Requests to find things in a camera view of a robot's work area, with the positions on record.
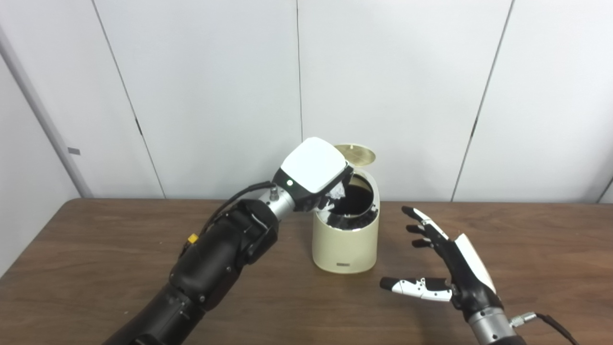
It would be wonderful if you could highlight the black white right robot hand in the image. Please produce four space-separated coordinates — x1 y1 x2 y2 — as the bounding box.
380 206 503 322

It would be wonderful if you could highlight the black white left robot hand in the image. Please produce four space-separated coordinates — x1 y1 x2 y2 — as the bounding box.
272 137 355 212

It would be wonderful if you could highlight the white paper ball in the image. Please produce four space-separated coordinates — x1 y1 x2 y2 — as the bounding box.
326 184 347 209

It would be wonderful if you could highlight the cream round bin lid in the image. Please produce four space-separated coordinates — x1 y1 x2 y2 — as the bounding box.
334 144 377 166

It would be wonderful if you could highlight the black bin liner bag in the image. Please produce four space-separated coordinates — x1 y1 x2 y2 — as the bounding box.
318 204 379 231

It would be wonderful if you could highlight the cream-colored bin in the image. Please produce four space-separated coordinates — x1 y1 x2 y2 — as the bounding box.
312 165 381 275

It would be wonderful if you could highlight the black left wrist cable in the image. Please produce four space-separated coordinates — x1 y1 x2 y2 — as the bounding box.
182 181 277 252

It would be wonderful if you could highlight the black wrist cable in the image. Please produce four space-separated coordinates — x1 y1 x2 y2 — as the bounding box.
182 181 277 252
509 311 581 345

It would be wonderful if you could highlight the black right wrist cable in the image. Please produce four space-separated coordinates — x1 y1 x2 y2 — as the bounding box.
509 311 581 345

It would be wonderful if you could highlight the gray wall corner post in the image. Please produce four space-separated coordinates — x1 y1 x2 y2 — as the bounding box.
0 26 94 198

